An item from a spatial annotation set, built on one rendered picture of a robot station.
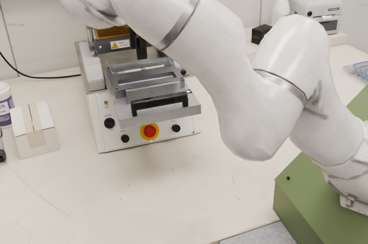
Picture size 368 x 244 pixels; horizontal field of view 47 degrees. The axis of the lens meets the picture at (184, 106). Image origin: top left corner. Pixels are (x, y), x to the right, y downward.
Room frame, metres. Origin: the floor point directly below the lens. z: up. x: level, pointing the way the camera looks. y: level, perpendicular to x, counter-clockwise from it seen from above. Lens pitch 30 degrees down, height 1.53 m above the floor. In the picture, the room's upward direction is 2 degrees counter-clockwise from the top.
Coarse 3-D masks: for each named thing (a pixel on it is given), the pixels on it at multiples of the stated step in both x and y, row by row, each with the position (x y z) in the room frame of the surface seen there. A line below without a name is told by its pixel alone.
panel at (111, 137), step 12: (96, 96) 1.14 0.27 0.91; (108, 96) 1.14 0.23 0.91; (108, 108) 1.13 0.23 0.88; (168, 120) 1.15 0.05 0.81; (180, 120) 1.15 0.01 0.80; (192, 120) 1.16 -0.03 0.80; (108, 132) 1.09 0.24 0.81; (120, 132) 1.10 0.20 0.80; (132, 132) 1.11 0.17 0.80; (156, 132) 1.12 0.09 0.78; (168, 132) 1.13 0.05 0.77; (180, 132) 1.14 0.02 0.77; (192, 132) 1.14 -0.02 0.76; (108, 144) 1.08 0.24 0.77; (120, 144) 1.08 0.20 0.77; (132, 144) 1.09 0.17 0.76
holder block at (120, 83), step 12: (108, 72) 1.14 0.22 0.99; (144, 72) 1.12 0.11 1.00; (156, 72) 1.12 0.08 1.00; (168, 72) 1.12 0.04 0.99; (120, 84) 1.08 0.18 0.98; (132, 84) 1.08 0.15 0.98; (144, 84) 1.05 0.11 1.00; (156, 84) 1.05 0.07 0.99; (180, 84) 1.07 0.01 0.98; (120, 96) 1.02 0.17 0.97
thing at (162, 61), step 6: (144, 60) 1.19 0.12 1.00; (150, 60) 1.19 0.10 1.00; (156, 60) 1.19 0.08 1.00; (162, 60) 1.19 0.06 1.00; (168, 60) 1.18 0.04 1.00; (114, 66) 1.16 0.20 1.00; (120, 66) 1.15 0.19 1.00; (126, 66) 1.15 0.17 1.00; (132, 66) 1.15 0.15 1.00; (138, 66) 1.15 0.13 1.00; (144, 66) 1.15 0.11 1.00; (150, 66) 1.15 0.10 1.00; (114, 72) 1.11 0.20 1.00
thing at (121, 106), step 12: (108, 84) 1.11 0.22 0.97; (168, 84) 1.01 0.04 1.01; (132, 96) 0.99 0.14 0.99; (144, 96) 0.99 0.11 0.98; (192, 96) 1.01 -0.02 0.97; (120, 108) 0.96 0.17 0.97; (156, 108) 0.95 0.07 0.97; (168, 108) 0.95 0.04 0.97; (180, 108) 0.95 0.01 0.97; (192, 108) 0.96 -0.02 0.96; (120, 120) 0.91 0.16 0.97; (132, 120) 0.91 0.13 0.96; (144, 120) 0.92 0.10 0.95; (156, 120) 0.93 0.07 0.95
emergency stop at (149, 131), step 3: (147, 126) 1.12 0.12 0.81; (150, 126) 1.12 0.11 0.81; (153, 126) 1.12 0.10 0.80; (144, 129) 1.11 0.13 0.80; (147, 129) 1.11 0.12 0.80; (150, 129) 1.11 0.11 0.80; (153, 129) 1.12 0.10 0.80; (144, 132) 1.11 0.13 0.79; (147, 132) 1.11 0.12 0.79; (150, 132) 1.11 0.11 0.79; (153, 132) 1.11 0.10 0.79; (147, 135) 1.10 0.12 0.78; (150, 135) 1.11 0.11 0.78; (153, 135) 1.11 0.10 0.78
